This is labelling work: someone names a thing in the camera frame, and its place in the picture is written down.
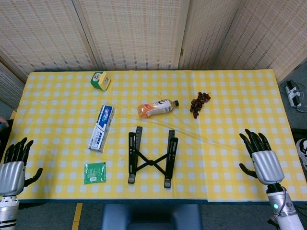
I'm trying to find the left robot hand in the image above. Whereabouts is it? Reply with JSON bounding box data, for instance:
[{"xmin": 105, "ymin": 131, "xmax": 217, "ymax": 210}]
[{"xmin": 0, "ymin": 137, "xmax": 43, "ymax": 196}]

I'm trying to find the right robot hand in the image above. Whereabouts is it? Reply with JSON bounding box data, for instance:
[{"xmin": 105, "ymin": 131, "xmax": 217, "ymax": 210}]
[{"xmin": 239, "ymin": 128, "xmax": 285, "ymax": 185}]

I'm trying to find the black folding stand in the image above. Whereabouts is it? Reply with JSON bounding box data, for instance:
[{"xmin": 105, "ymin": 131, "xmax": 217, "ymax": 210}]
[{"xmin": 127, "ymin": 126, "xmax": 179, "ymax": 189}]

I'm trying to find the white black sneaker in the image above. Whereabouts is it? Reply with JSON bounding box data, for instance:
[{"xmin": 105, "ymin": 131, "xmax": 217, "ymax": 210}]
[{"xmin": 295, "ymin": 138, "xmax": 307, "ymax": 171}]

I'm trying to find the yellow checkered tablecloth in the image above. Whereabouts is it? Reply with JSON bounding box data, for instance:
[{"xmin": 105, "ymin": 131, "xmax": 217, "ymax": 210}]
[{"xmin": 0, "ymin": 69, "xmax": 307, "ymax": 203}]

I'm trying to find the white power strip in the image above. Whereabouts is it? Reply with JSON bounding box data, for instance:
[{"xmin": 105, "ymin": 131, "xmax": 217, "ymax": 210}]
[{"xmin": 284, "ymin": 80, "xmax": 303, "ymax": 108}]

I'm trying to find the yellow floor tape strip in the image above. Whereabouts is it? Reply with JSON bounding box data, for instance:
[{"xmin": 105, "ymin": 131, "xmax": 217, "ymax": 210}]
[{"xmin": 71, "ymin": 203, "xmax": 83, "ymax": 230}]

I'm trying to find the green sachet packet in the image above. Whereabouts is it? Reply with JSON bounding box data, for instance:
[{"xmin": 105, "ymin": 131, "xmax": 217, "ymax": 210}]
[{"xmin": 83, "ymin": 161, "xmax": 107, "ymax": 185}]

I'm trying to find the woven folding screen panel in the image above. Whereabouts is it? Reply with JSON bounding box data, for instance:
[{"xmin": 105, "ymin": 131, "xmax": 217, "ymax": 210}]
[
  {"xmin": 71, "ymin": 0, "xmax": 191, "ymax": 71},
  {"xmin": 0, "ymin": 56, "xmax": 27, "ymax": 110},
  {"xmin": 0, "ymin": 0, "xmax": 99, "ymax": 80},
  {"xmin": 214, "ymin": 0, "xmax": 307, "ymax": 83},
  {"xmin": 178, "ymin": 0, "xmax": 240, "ymax": 70}
]

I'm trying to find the dark red grape bunch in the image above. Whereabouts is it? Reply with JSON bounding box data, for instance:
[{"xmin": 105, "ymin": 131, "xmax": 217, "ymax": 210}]
[{"xmin": 189, "ymin": 92, "xmax": 212, "ymax": 119}]

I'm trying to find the blue white toothpaste box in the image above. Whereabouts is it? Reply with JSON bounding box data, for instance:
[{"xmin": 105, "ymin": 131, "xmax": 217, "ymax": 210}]
[{"xmin": 87, "ymin": 104, "xmax": 116, "ymax": 153}]

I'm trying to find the orange drink bottle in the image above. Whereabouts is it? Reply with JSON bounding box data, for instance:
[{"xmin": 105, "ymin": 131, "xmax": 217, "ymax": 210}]
[{"xmin": 137, "ymin": 99, "xmax": 180, "ymax": 119}]

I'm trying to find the green yellow plastic container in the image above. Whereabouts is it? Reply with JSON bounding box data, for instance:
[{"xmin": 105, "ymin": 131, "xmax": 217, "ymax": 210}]
[{"xmin": 90, "ymin": 71, "xmax": 112, "ymax": 92}]

